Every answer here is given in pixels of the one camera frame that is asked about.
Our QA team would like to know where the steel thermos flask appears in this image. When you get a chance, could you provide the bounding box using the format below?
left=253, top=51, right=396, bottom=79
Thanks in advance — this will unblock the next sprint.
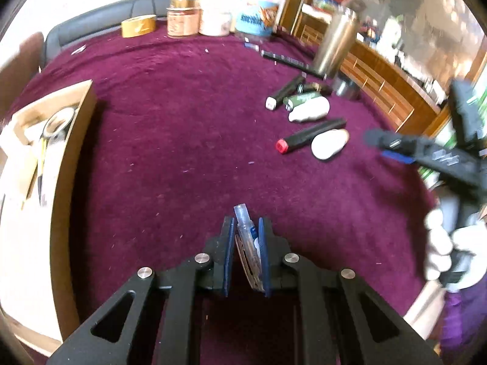
left=313, top=6, right=359, bottom=79

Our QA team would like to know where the black pen with gold band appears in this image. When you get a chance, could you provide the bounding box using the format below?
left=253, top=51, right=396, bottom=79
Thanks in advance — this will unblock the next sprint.
left=304, top=82, right=333, bottom=96

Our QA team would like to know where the person's right forearm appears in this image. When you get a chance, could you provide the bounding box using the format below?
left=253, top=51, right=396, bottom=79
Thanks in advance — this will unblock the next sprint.
left=437, top=285, right=487, bottom=356

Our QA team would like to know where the black tape roll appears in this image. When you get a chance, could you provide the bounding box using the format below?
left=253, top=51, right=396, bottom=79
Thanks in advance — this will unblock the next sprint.
left=41, top=107, right=79, bottom=138

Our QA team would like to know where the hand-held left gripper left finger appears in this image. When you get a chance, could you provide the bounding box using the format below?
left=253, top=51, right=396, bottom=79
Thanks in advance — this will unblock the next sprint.
left=47, top=216, right=236, bottom=365

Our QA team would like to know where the black marker red band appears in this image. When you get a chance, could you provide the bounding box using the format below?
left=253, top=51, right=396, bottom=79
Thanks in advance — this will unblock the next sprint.
left=276, top=119, right=348, bottom=155

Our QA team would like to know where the purple velvet tablecloth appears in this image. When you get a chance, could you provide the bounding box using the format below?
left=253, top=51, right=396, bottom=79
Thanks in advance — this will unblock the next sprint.
left=8, top=26, right=438, bottom=365

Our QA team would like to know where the yellow utility knife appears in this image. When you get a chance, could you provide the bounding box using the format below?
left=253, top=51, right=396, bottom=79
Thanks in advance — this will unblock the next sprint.
left=36, top=137, right=51, bottom=206

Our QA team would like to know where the steel thermos cap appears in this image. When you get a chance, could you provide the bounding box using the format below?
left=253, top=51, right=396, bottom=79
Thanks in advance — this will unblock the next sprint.
left=332, top=76, right=362, bottom=100

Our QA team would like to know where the white bottle orange cap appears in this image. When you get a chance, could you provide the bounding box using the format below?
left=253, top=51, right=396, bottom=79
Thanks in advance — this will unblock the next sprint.
left=311, top=129, right=350, bottom=159

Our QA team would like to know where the person's right hand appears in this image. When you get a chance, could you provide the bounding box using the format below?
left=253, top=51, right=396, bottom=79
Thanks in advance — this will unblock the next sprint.
left=424, top=206, right=487, bottom=292

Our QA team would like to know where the white dropper bottle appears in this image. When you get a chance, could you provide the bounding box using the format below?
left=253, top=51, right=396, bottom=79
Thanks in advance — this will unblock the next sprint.
left=288, top=96, right=330, bottom=123

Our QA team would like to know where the black marker grey end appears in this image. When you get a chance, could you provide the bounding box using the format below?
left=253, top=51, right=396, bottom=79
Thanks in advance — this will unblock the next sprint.
left=265, top=76, right=307, bottom=110

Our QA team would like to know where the olive green marker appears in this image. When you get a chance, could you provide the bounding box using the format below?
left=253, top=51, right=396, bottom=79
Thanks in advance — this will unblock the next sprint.
left=283, top=91, right=323, bottom=110

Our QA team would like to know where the brown armchair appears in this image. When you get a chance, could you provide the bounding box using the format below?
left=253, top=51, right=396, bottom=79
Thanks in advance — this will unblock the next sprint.
left=0, top=31, right=45, bottom=96

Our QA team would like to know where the clear jar blue cartoon label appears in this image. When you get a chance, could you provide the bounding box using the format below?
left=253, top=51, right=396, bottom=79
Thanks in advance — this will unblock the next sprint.
left=235, top=0, right=280, bottom=38

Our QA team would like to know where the colourful cardboard box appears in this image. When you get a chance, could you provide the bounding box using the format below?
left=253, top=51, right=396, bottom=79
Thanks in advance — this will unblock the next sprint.
left=312, top=0, right=351, bottom=10

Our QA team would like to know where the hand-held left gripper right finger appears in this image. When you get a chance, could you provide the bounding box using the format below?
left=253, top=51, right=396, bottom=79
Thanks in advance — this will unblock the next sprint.
left=258, top=217, right=444, bottom=365

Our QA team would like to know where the long black marker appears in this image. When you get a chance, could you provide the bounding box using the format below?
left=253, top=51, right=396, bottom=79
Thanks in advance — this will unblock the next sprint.
left=261, top=50, right=327, bottom=80

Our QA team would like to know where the black leather sofa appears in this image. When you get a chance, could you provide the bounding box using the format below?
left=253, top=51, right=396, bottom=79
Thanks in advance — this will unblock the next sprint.
left=45, top=0, right=172, bottom=65

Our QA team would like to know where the clear plastic package red insert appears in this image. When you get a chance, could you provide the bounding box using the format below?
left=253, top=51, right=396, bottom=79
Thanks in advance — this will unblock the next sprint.
left=233, top=203, right=267, bottom=293

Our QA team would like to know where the white plastic jar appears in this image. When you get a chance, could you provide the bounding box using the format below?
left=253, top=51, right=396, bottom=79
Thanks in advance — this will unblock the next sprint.
left=198, top=0, right=233, bottom=37

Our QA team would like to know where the amber plastic jar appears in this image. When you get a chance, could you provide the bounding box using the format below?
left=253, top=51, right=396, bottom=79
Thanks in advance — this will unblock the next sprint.
left=166, top=8, right=201, bottom=39

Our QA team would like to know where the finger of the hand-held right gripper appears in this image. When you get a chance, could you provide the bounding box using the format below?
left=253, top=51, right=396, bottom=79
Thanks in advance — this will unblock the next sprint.
left=363, top=128, right=485, bottom=191
left=449, top=79, right=487, bottom=153

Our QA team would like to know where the yellow tape roll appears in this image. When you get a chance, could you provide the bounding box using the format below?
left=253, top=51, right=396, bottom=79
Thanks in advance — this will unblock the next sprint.
left=121, top=14, right=157, bottom=39

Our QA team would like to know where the wooden counter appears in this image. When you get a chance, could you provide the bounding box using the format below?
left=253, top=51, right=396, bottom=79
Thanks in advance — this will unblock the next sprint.
left=293, top=8, right=453, bottom=137

